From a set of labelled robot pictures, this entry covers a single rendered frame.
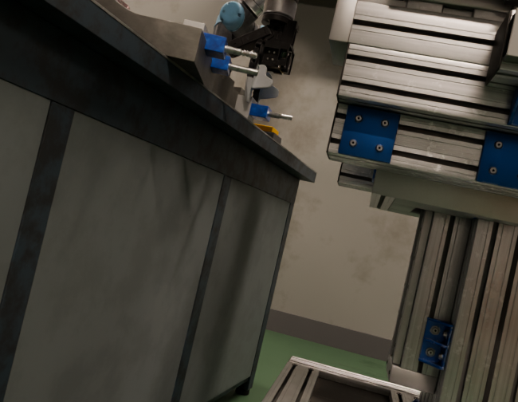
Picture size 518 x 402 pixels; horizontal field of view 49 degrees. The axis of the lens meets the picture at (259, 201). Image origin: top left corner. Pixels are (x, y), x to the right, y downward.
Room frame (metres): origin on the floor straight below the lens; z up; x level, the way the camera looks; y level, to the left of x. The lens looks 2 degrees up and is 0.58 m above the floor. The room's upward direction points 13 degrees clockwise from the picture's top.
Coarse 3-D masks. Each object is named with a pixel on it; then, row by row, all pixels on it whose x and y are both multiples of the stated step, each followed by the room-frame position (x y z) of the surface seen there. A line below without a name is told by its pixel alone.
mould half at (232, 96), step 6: (216, 78) 1.23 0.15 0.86; (222, 78) 1.26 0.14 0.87; (228, 78) 1.29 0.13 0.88; (216, 84) 1.24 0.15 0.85; (222, 84) 1.27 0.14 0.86; (228, 84) 1.30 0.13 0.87; (216, 90) 1.24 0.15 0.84; (222, 90) 1.28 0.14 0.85; (228, 90) 1.30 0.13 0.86; (234, 90) 1.34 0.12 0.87; (222, 96) 1.28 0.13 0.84; (228, 96) 1.31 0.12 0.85; (234, 96) 1.35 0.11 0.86; (228, 102) 1.32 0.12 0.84; (234, 102) 1.35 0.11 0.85
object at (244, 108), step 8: (240, 96) 1.29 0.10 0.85; (240, 104) 1.29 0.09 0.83; (248, 104) 1.28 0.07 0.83; (256, 104) 1.28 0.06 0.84; (240, 112) 1.29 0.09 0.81; (248, 112) 1.28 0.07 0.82; (256, 112) 1.28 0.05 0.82; (264, 112) 1.28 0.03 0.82; (272, 112) 1.29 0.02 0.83; (264, 120) 1.32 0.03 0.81
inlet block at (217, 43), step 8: (184, 24) 0.94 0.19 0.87; (192, 24) 0.94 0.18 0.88; (200, 24) 0.94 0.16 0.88; (208, 40) 0.94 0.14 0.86; (216, 40) 0.94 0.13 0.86; (224, 40) 0.94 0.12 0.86; (208, 48) 0.94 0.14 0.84; (216, 48) 0.94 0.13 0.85; (224, 48) 0.95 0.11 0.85; (232, 48) 0.96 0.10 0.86; (208, 56) 0.98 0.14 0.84; (216, 56) 0.97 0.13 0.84; (224, 56) 0.97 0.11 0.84; (248, 56) 0.96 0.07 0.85; (256, 56) 0.96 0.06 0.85
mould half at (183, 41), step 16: (96, 0) 0.89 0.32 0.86; (112, 0) 0.89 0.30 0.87; (128, 16) 0.88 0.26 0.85; (144, 16) 0.88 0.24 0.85; (144, 32) 0.88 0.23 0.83; (160, 32) 0.88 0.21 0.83; (176, 32) 0.88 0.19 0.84; (192, 32) 0.88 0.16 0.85; (160, 48) 0.88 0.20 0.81; (176, 48) 0.88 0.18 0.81; (192, 48) 0.88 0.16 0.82; (192, 64) 0.90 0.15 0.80; (208, 64) 1.02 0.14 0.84; (208, 80) 1.06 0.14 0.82
